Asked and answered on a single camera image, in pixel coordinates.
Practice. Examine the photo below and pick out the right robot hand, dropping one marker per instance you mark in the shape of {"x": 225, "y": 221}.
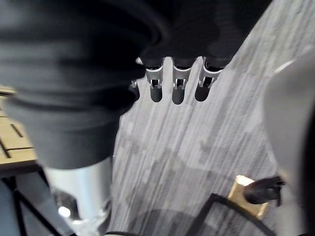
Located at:
{"x": 73, "y": 61}

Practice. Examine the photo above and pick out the translucent grey plastic basket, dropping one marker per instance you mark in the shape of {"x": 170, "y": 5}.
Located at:
{"x": 229, "y": 218}

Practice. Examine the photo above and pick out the wooden crate with loofahs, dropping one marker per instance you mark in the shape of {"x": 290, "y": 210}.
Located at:
{"x": 14, "y": 152}

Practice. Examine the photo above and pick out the tan wooden block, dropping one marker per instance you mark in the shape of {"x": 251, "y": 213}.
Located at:
{"x": 238, "y": 191}

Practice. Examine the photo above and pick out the dark robot foot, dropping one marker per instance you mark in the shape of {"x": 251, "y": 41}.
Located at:
{"x": 261, "y": 190}

